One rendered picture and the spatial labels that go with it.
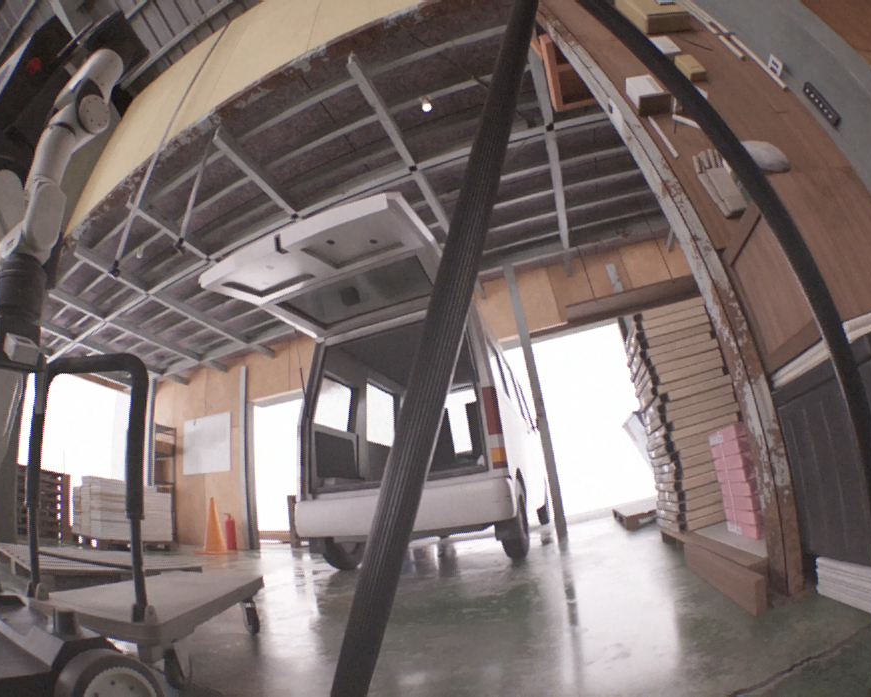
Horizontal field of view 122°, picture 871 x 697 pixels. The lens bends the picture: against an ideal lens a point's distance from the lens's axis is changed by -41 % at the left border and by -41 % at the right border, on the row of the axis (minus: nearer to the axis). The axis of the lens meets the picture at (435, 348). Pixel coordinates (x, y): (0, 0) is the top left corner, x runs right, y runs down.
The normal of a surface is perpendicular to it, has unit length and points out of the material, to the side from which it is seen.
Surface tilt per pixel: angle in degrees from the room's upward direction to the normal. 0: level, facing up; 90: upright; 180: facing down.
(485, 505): 92
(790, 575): 90
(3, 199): 90
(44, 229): 90
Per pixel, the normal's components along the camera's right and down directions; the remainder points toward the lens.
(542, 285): -0.33, -0.32
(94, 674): 0.96, -0.26
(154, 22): 0.00, 0.74
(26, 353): 0.93, 0.33
